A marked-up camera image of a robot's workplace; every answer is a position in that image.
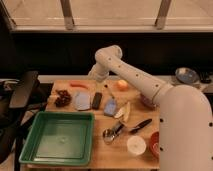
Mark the light blue sponge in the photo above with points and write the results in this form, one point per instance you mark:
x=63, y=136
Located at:
x=81, y=101

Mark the black chair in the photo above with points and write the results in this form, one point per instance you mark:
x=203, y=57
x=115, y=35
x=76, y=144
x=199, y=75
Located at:
x=12, y=111

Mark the metal measuring cup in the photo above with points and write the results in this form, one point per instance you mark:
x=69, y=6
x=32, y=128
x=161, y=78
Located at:
x=110, y=134

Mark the grey blue plate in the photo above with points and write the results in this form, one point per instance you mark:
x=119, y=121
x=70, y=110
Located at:
x=186, y=75

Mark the green plastic tray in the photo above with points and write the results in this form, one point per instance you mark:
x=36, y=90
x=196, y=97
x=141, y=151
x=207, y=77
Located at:
x=59, y=139

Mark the black handled knife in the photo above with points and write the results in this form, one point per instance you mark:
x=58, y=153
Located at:
x=140, y=126

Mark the yellow banana slice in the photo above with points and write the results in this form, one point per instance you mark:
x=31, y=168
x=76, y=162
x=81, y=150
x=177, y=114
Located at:
x=124, y=112

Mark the white round lid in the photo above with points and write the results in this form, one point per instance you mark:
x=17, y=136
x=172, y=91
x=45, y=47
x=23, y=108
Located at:
x=136, y=145

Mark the purple bowl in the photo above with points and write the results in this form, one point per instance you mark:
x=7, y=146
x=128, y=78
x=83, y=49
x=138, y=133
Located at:
x=148, y=103

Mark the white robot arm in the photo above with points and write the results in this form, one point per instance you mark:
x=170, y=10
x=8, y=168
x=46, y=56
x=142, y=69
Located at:
x=186, y=118

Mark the red bowl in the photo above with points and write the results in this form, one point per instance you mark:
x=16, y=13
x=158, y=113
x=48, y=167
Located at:
x=154, y=144

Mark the wooden table board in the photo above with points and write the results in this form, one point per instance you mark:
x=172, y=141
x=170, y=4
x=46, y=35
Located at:
x=115, y=155

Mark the orange fruit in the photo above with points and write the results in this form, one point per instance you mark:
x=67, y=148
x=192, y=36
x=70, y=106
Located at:
x=122, y=85

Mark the black rectangular block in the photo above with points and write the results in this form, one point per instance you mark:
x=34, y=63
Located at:
x=96, y=100

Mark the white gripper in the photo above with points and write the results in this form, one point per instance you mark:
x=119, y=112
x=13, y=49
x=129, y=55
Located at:
x=98, y=72

